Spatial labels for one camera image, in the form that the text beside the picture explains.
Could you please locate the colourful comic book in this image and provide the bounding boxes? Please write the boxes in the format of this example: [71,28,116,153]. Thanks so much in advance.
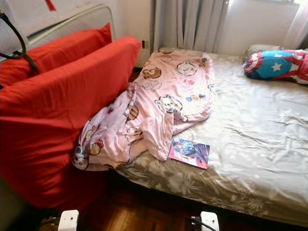
[167,137,211,170]

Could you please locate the large red pillow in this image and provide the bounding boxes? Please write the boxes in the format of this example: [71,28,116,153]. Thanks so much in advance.
[0,36,142,210]

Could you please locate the black gooseneck holder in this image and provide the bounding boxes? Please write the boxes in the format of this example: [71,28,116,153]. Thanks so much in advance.
[0,12,40,75]

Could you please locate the smaller red pillow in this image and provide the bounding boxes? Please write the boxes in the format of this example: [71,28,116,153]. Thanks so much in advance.
[0,23,114,87]

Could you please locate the red hanging ornament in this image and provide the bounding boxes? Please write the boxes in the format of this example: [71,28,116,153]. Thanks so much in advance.
[44,0,57,12]

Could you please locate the pink cartoon print blanket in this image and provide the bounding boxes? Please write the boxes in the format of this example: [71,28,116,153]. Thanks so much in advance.
[71,47,216,171]

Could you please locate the grey curtain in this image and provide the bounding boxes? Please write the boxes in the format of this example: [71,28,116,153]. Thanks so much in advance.
[152,0,229,53]
[282,5,308,50]

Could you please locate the bed with grey floral sheet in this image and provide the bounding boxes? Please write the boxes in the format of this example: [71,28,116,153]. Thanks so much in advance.
[115,47,308,227]

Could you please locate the small grey floral pillow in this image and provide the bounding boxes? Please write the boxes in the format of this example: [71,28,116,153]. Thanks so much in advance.
[243,44,284,61]

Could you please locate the star and stripes bolster pillow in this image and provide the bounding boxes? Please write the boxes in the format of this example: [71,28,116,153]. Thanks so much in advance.
[243,49,308,82]

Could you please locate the grey metal bed rail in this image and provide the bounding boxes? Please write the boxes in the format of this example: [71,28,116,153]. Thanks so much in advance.
[24,4,116,51]

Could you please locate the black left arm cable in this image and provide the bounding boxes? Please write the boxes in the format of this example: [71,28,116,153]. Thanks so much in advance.
[41,217,61,230]

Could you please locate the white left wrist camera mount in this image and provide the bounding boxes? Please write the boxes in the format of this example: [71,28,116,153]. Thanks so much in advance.
[58,210,80,231]

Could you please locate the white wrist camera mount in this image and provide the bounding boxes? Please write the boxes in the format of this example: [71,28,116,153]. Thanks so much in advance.
[58,210,80,231]
[200,212,220,231]

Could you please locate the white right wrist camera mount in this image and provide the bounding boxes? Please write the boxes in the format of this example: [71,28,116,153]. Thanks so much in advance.
[200,212,220,231]

